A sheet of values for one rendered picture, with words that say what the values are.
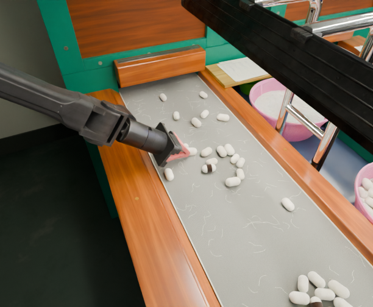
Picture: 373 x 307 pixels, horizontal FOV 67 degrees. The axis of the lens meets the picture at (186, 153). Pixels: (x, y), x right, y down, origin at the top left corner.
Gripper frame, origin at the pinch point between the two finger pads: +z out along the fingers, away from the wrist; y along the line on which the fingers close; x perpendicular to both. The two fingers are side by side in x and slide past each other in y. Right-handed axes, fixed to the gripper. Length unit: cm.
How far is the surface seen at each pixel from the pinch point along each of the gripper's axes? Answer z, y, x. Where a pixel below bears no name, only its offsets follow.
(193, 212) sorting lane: -2.5, -16.2, 4.9
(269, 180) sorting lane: 13.5, -14.8, -8.8
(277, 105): 29.6, 11.6, -22.7
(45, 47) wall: -17, 119, 31
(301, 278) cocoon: 5.8, -37.5, -3.9
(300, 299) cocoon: 3.8, -40.3, -2.3
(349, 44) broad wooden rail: 67, 34, -59
